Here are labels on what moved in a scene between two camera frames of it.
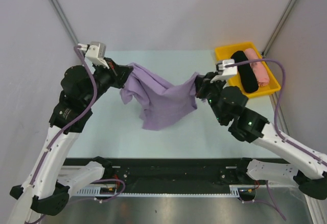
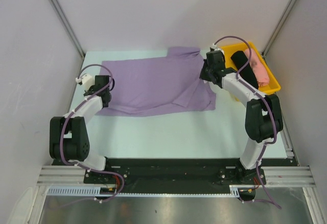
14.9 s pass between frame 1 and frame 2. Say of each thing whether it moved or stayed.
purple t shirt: moved
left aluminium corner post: stayed
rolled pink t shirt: stayed
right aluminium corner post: stayed
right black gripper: moved
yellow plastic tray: stayed
